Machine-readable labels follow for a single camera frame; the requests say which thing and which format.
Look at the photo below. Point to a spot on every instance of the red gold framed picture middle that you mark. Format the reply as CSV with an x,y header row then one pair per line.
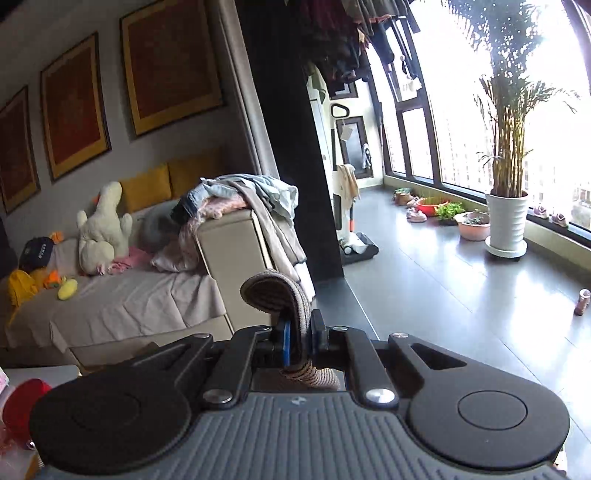
x,y
73,116

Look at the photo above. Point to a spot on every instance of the pile of clothes on armrest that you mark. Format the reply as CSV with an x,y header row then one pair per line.
x,y
273,201

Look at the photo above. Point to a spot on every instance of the black cap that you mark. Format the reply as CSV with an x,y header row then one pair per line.
x,y
36,254

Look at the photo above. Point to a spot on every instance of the tall bamboo palm plant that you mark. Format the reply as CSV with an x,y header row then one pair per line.
x,y
508,32

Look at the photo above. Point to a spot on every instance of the red gold framed picture right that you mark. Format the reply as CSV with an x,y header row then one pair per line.
x,y
169,64

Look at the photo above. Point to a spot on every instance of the pink cloth on sofa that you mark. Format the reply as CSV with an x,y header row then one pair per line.
x,y
135,258

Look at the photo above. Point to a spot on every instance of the grey neck pillow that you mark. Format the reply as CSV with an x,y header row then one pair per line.
x,y
157,228

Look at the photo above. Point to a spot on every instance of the white exercise machine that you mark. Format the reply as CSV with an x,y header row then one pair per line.
x,y
332,132

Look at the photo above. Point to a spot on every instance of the striped knit garment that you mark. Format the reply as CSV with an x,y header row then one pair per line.
x,y
280,296

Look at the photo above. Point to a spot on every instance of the small pink shoe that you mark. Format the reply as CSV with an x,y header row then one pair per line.
x,y
416,216

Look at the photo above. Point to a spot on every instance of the red gold framed picture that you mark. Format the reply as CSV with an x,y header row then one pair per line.
x,y
169,64
19,177
73,116

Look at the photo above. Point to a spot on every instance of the left yellow cushion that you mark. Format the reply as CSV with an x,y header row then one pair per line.
x,y
147,189

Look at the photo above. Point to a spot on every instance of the white plush duck toy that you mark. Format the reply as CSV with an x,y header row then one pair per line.
x,y
103,237

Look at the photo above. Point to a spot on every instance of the hanging dark clothes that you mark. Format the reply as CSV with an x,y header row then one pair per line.
x,y
335,35

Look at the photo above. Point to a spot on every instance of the red glossy bowl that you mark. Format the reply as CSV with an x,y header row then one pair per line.
x,y
17,409

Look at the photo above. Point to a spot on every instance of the beige sofa with cover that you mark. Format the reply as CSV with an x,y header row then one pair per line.
x,y
111,318

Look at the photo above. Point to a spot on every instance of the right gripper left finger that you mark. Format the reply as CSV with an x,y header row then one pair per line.
x,y
249,349

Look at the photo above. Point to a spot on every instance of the red basin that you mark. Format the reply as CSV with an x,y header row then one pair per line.
x,y
430,205

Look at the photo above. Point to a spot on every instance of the yellow cushion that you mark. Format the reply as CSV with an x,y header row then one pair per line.
x,y
185,173
147,189

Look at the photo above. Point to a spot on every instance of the pink flower pot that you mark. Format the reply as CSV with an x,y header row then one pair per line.
x,y
473,226

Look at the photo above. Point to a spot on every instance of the yellow plush toy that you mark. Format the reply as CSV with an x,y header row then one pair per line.
x,y
67,289

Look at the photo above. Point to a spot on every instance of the red gold framed picture left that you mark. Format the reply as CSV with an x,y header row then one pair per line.
x,y
19,177

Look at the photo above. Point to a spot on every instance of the right yellow cushion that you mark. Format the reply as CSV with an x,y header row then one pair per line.
x,y
185,173

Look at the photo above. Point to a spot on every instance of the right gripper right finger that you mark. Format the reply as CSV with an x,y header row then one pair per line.
x,y
350,350

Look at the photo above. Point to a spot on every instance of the green leafy plant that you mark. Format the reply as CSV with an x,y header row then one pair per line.
x,y
446,213

